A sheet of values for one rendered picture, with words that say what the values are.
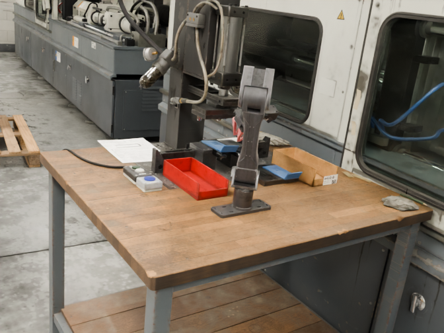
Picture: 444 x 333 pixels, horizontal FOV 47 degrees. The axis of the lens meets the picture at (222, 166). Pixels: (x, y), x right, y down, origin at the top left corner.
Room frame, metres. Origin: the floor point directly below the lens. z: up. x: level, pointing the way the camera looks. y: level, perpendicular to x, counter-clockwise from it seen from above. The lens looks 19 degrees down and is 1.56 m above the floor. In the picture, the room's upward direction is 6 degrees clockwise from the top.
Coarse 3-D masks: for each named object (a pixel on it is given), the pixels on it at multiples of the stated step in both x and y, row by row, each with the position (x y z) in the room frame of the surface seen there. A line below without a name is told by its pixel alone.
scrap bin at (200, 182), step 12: (168, 168) 1.71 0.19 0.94; (180, 168) 1.78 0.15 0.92; (192, 168) 1.79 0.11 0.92; (204, 168) 1.73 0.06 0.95; (180, 180) 1.64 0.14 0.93; (192, 180) 1.57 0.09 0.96; (204, 180) 1.72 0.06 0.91; (216, 180) 1.66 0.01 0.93; (228, 180) 1.61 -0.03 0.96; (192, 192) 1.57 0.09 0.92; (204, 192) 1.55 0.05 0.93; (216, 192) 1.58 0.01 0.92
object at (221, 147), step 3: (204, 141) 1.92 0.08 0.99; (207, 141) 1.92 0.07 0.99; (210, 141) 1.93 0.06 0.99; (213, 141) 1.94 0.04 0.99; (216, 141) 1.95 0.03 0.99; (210, 144) 1.89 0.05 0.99; (213, 144) 1.90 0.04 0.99; (219, 144) 1.91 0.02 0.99; (222, 144) 1.92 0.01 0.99; (216, 147) 1.85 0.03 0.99; (219, 147) 1.86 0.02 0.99; (222, 147) 1.87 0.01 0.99; (225, 147) 1.81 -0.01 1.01; (228, 147) 1.82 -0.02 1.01; (231, 147) 1.83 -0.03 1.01; (234, 147) 1.84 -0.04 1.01; (237, 147) 1.85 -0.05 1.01; (219, 150) 1.82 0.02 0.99; (222, 150) 1.81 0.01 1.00; (225, 150) 1.82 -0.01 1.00; (228, 150) 1.83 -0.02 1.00; (231, 150) 1.84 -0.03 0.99; (234, 150) 1.85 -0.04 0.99
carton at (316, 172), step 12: (276, 156) 1.98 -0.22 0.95; (288, 156) 1.92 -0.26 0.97; (300, 156) 2.03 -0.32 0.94; (312, 156) 1.97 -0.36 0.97; (288, 168) 1.91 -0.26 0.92; (300, 168) 1.86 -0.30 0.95; (312, 168) 1.81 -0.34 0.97; (324, 168) 1.91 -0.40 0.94; (336, 168) 1.86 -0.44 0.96; (312, 180) 1.80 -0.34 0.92; (324, 180) 1.83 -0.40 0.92; (336, 180) 1.87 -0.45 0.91
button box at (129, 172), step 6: (78, 156) 1.83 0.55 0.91; (90, 162) 1.78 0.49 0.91; (126, 168) 1.69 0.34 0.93; (132, 168) 1.68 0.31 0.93; (144, 168) 1.71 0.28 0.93; (126, 174) 1.68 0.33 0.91; (132, 174) 1.64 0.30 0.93; (138, 174) 1.64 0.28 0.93; (144, 174) 1.65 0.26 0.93; (150, 174) 1.66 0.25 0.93; (132, 180) 1.64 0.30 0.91
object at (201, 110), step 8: (192, 88) 2.04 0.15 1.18; (200, 88) 2.09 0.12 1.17; (208, 88) 2.07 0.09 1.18; (224, 88) 1.90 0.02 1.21; (208, 96) 1.94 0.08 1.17; (216, 96) 1.89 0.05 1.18; (224, 96) 1.90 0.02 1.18; (232, 96) 1.92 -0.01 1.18; (192, 104) 1.90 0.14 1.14; (200, 104) 1.91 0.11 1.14; (208, 104) 1.91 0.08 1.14; (216, 104) 1.87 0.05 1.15; (224, 104) 1.86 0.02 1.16; (232, 104) 1.88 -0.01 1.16; (192, 112) 1.90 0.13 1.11; (200, 112) 1.85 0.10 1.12; (208, 112) 1.83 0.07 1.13; (216, 112) 1.85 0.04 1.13; (224, 112) 1.87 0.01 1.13; (232, 112) 1.89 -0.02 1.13; (200, 120) 1.90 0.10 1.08
